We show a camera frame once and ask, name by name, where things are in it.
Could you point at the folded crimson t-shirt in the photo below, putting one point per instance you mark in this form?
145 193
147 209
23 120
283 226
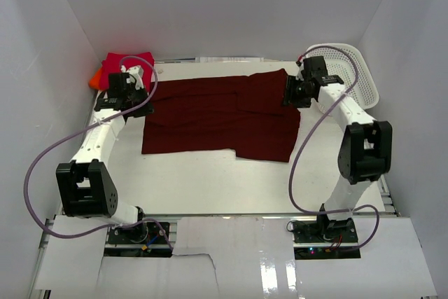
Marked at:
113 63

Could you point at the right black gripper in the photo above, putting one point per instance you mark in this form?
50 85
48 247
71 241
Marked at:
289 97

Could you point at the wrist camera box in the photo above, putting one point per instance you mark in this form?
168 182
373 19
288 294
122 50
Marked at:
135 76
300 72

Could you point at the dark red t-shirt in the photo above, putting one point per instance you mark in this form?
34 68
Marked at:
245 114

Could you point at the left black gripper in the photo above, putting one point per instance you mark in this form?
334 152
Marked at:
147 110

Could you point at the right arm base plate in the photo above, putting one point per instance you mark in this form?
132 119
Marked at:
312 243

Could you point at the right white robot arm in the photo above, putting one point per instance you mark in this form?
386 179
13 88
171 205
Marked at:
364 155

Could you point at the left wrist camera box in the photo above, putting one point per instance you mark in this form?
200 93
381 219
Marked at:
135 76

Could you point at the folded orange t-shirt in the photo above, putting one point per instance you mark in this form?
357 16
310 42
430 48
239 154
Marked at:
98 81

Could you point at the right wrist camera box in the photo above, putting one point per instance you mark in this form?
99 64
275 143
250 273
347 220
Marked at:
300 72

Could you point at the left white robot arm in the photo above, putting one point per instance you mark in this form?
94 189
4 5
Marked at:
85 185

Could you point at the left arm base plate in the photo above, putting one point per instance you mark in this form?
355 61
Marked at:
145 241

